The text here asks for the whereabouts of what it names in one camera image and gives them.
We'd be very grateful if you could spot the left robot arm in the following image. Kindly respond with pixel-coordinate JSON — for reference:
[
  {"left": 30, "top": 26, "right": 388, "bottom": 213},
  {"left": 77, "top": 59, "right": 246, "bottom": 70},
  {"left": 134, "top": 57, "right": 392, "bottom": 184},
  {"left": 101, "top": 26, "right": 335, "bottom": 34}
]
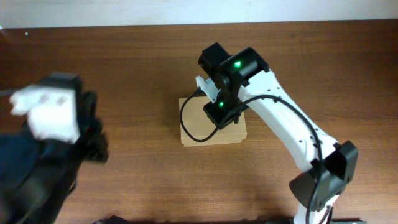
[{"left": 1, "top": 91, "right": 109, "bottom": 223}]

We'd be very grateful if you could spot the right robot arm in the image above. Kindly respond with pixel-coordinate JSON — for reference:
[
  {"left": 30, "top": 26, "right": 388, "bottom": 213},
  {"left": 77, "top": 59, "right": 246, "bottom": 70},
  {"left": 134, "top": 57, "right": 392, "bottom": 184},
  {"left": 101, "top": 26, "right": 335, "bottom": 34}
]
[{"left": 197, "top": 43, "right": 359, "bottom": 223}]

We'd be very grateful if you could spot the cardboard box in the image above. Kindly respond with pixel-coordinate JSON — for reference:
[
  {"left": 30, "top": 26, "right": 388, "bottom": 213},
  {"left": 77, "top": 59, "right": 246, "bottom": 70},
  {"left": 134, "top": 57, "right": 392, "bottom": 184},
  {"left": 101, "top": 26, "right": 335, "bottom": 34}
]
[{"left": 180, "top": 96, "right": 247, "bottom": 147}]

